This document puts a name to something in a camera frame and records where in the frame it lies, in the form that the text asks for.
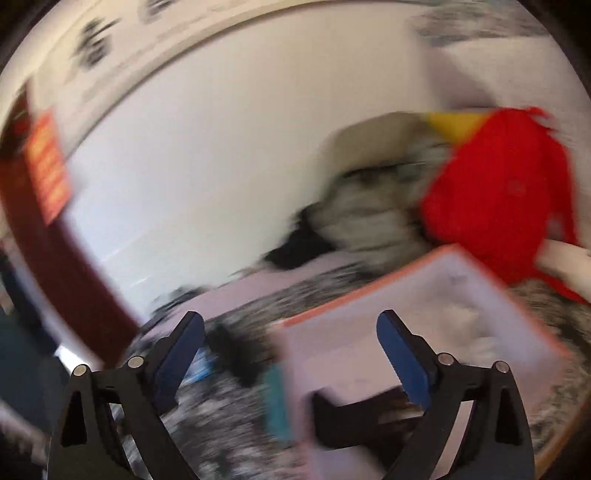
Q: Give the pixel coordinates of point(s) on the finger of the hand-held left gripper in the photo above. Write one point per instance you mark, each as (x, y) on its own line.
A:
(360, 424)

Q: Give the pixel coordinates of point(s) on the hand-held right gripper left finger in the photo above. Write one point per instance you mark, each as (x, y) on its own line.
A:
(178, 364)

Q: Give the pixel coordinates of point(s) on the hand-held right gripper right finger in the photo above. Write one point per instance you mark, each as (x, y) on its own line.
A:
(406, 364)

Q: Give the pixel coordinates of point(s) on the orange rimmed storage box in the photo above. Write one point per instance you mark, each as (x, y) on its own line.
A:
(415, 295)

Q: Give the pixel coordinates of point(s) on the dark patterned blanket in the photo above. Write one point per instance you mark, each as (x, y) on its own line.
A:
(221, 429)

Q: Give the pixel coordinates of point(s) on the pink quilted blanket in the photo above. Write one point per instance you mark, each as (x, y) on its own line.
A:
(277, 290)

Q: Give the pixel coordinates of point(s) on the dark red wooden door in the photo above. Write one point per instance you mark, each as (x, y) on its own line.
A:
(60, 277)

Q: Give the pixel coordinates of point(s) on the black cloth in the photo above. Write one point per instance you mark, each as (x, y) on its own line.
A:
(295, 251)

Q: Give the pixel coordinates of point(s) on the red plush toy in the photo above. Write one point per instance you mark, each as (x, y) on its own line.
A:
(498, 184)

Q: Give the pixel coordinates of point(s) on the red door poster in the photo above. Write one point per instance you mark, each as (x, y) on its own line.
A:
(50, 166)

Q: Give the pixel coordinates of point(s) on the yellow cloth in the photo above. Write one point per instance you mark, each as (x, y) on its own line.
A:
(455, 124)

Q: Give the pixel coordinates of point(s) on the wall poster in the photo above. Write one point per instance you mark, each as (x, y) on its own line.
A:
(124, 41)

